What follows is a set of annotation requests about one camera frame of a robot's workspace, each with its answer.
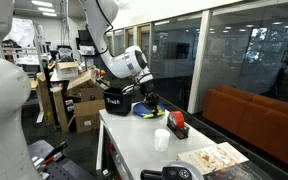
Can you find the wooden glass door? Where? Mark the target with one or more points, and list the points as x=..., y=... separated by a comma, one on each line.
x=140, y=36
x=126, y=36

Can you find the black trash bin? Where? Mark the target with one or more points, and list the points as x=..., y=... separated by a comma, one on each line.
x=117, y=101

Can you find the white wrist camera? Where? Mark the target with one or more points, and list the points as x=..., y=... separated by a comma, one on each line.
x=130, y=89

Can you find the labelled brown cardboard box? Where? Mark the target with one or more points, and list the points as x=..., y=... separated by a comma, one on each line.
x=89, y=116

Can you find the cardboard box with open flap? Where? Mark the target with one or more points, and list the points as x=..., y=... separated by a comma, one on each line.
x=82, y=80

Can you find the white storage tub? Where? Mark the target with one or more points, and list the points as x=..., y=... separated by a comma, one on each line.
x=87, y=50

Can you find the white mug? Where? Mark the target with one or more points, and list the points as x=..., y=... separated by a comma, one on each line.
x=162, y=141

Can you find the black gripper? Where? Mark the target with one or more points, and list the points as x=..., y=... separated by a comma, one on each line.
x=146, y=88

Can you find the blue round plate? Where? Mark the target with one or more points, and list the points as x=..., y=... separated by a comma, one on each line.
x=139, y=109

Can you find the black computer monitor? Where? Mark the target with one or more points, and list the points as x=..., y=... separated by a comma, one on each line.
x=89, y=38

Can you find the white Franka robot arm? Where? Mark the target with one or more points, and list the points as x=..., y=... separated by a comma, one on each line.
x=4, y=100

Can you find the orange ball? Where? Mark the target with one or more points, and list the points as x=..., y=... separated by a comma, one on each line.
x=102, y=72

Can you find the tall cardboard box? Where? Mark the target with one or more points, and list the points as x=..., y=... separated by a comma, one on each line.
x=45, y=100

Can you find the upright cardboard panel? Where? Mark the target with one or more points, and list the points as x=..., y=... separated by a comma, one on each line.
x=60, y=110

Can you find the clear plastic bag bundle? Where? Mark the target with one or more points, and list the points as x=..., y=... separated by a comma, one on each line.
x=65, y=55

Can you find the black perforated board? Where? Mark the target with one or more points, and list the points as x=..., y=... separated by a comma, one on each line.
x=67, y=170

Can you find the small brown cardboard box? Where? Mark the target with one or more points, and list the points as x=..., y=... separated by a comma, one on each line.
x=90, y=94

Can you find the orange sofa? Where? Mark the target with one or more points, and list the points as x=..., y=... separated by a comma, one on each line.
x=250, y=116

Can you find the black and red clamp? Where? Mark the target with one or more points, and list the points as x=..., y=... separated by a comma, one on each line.
x=55, y=151

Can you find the red tape in black dispenser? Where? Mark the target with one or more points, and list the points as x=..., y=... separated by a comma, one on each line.
x=178, y=125

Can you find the yellow marker pen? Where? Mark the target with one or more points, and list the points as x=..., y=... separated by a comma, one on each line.
x=154, y=115

